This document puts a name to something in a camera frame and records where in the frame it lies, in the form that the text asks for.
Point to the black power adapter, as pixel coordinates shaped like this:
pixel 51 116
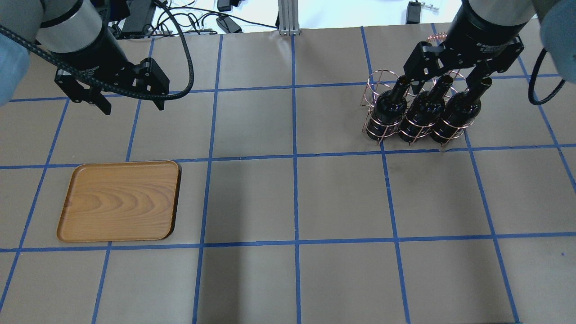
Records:
pixel 228 25

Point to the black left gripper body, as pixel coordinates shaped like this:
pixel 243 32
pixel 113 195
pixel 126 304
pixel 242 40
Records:
pixel 92 55

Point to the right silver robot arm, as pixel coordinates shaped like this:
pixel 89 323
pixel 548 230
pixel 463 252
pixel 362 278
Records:
pixel 484 36

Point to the aluminium frame post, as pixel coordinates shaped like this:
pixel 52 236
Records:
pixel 288 18

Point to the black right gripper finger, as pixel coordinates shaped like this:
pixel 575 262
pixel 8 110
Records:
pixel 475 81
pixel 416 85

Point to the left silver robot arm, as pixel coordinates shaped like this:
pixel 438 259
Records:
pixel 74 32

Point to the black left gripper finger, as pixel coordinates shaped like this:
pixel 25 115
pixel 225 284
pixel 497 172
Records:
pixel 160 104
pixel 101 102

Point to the copper wire bottle basket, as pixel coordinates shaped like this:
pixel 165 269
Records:
pixel 381 80

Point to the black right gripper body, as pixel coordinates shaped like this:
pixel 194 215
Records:
pixel 481 28

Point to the wooden tray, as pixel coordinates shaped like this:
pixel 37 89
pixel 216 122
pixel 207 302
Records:
pixel 127 201

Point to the dark wine bottle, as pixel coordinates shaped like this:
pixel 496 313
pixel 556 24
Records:
pixel 460 112
pixel 388 111
pixel 424 111

